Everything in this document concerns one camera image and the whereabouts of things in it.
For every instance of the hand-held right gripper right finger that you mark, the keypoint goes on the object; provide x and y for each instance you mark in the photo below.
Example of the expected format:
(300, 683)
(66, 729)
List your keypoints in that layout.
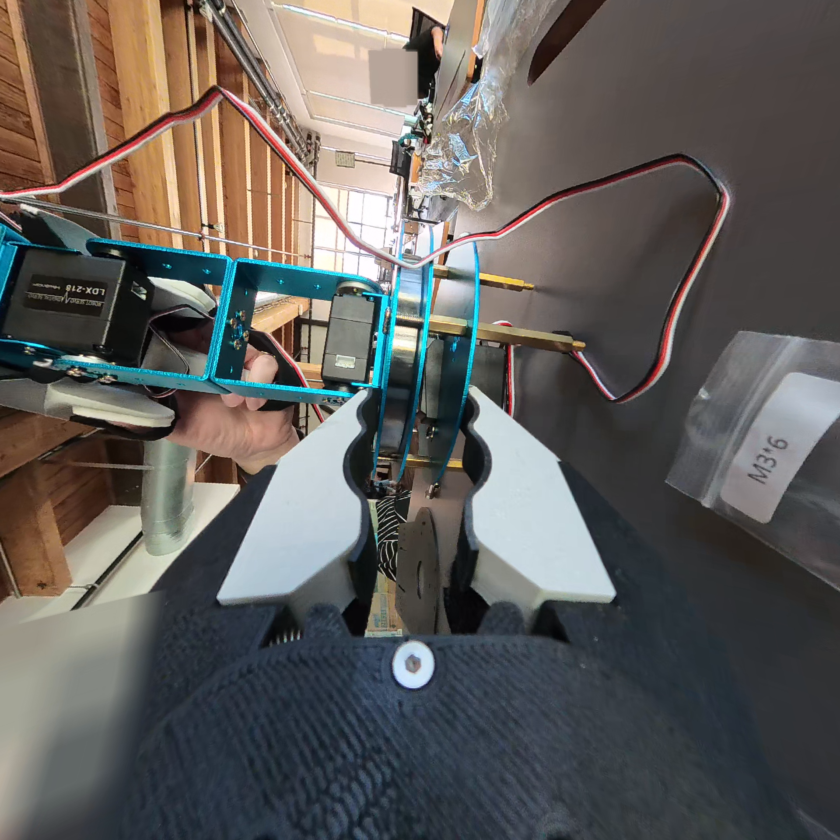
(538, 525)

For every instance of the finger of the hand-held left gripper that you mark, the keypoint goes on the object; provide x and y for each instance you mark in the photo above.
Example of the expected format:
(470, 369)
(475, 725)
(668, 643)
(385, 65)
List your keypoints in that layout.
(111, 407)

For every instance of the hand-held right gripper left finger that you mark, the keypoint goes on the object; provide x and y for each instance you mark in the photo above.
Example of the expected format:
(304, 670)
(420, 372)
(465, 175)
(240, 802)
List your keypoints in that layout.
(295, 525)

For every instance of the blue toy robot arm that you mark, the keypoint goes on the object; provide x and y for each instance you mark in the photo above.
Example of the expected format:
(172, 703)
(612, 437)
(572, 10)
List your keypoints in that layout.
(295, 279)

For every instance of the clear plastic bag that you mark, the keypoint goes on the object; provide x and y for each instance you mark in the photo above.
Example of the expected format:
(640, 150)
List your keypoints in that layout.
(459, 151)

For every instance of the dark desk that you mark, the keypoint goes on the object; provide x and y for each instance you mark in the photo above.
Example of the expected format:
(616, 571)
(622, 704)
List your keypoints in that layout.
(656, 98)

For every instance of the person's left hand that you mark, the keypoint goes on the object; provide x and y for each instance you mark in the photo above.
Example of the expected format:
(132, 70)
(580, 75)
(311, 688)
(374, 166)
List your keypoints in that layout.
(229, 426)

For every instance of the black white patterned object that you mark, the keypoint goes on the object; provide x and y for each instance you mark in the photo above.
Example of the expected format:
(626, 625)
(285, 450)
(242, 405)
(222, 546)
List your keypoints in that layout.
(390, 538)

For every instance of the black perforated round disc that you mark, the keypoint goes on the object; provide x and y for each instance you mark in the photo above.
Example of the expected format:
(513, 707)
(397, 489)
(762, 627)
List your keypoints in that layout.
(417, 571)

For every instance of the multi-pane window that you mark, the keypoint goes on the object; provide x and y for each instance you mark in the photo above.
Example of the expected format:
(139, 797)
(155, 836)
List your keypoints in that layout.
(354, 223)

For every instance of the clear labelled screw bag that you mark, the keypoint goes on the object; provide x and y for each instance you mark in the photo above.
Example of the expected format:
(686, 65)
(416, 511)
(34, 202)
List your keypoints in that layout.
(768, 446)

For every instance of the silver metal duct pipe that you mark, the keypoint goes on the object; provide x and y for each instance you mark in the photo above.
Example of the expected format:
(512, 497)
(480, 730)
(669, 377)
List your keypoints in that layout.
(167, 499)

